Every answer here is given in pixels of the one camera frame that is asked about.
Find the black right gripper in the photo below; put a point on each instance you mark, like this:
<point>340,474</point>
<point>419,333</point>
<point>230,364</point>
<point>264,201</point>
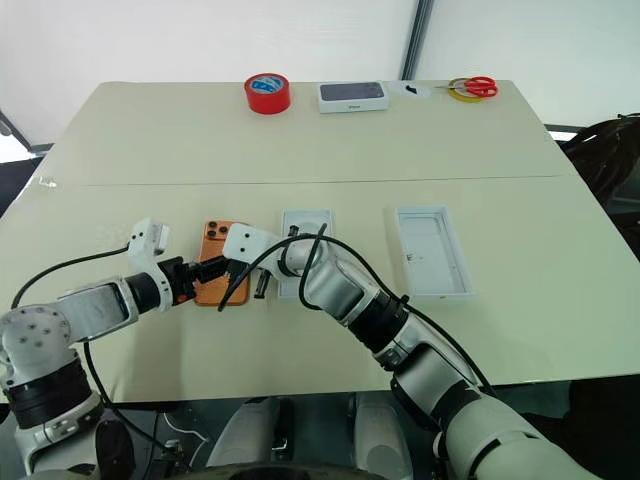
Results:
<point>262,285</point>

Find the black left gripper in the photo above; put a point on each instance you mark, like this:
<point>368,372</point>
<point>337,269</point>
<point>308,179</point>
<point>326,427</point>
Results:
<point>179,280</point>

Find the orange smartphone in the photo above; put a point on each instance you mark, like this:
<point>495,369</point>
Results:
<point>212,295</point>

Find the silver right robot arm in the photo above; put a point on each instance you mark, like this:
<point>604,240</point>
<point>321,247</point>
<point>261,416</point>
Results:
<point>400,340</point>

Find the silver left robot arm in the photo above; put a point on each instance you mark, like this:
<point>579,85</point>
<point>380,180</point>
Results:
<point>95,302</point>

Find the white phone box base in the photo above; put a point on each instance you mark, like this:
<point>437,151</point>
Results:
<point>307,222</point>

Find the white phone box lid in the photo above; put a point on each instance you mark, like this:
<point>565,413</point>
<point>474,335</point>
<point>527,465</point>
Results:
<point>432,250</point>

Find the closed white phone box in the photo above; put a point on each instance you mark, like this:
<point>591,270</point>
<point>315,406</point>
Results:
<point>353,96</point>

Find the white robot left leg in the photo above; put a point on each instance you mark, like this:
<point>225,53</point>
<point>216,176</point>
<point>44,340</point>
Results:
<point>245,432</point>

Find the white robot leg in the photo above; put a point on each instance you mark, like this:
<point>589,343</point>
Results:
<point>382,435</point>
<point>245,432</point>

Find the red tape roll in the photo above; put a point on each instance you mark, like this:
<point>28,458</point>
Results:
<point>267,95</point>

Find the clear tape scrap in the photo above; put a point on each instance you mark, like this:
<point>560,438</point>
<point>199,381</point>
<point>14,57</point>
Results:
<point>47,181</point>

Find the dark rounded robot torso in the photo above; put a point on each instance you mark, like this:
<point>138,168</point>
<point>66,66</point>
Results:
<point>270,472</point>

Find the white robot right leg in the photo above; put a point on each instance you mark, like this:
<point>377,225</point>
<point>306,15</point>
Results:
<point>382,435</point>

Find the small white black-marked piece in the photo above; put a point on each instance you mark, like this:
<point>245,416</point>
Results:
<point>412,90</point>

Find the yellow tape roll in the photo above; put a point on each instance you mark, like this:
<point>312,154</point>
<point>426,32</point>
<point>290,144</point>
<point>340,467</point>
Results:
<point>457,92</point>

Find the dark grey vertical pole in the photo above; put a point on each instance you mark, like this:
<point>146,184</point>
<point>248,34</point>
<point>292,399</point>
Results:
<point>417,35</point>

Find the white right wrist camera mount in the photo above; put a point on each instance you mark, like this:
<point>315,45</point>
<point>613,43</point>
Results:
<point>250,245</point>

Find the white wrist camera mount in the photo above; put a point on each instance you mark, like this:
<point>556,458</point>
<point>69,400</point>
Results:
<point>146,240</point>
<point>250,245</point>

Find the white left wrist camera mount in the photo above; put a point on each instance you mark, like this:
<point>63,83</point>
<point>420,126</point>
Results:
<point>146,240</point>

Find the grey frame beside table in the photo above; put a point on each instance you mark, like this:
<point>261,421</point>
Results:
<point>15,135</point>

